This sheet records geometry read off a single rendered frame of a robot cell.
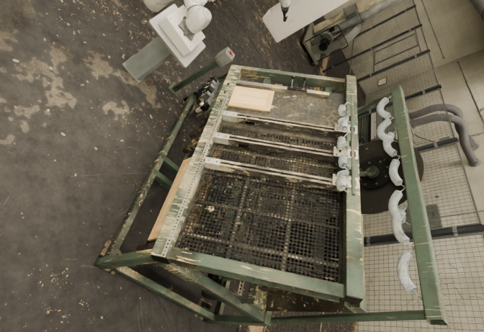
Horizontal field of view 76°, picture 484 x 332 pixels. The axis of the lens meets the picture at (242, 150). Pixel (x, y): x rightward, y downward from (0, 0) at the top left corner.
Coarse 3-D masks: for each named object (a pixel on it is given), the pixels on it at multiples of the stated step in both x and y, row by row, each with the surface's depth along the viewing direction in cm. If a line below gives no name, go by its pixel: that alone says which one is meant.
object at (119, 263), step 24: (192, 96) 374; (168, 144) 322; (192, 144) 324; (144, 192) 284; (216, 192) 318; (120, 240) 254; (240, 240) 365; (96, 264) 247; (120, 264) 232; (168, 264) 211; (216, 288) 237; (192, 312) 295; (216, 312) 316; (240, 312) 259; (264, 312) 283
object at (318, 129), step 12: (228, 120) 287; (240, 120) 284; (252, 120) 281; (264, 120) 279; (276, 120) 280; (288, 120) 279; (300, 132) 278; (312, 132) 275; (324, 132) 272; (336, 132) 269; (348, 132) 264
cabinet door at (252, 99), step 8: (240, 88) 318; (248, 88) 318; (232, 96) 310; (240, 96) 310; (248, 96) 310; (256, 96) 310; (264, 96) 310; (272, 96) 310; (232, 104) 301; (240, 104) 301; (248, 104) 301; (256, 104) 301; (264, 104) 301
